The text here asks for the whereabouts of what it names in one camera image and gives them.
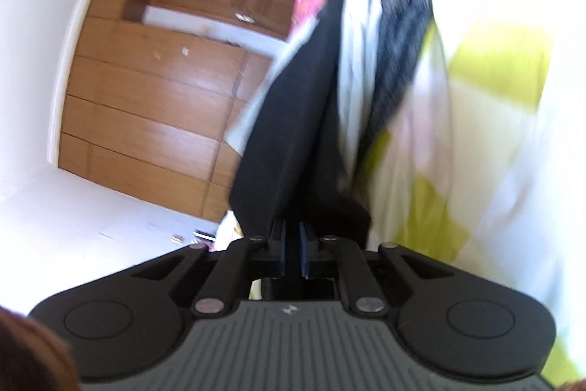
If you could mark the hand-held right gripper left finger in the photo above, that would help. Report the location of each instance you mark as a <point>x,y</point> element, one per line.
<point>280,249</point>

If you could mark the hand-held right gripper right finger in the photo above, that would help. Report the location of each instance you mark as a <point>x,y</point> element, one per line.
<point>305,249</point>

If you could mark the black pants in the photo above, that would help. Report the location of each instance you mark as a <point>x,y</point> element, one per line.
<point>293,120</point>

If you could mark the small dark flat object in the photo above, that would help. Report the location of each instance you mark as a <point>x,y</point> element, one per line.
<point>204,234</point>

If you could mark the small brown scrap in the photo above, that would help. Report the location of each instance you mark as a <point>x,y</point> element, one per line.
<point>177,238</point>

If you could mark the wooden wardrobe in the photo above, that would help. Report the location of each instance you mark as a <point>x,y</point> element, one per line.
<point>151,111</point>

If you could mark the printed checked blanket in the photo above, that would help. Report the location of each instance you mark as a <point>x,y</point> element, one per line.
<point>499,120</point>

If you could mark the brown blurred object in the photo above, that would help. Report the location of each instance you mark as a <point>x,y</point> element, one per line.
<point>27,354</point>

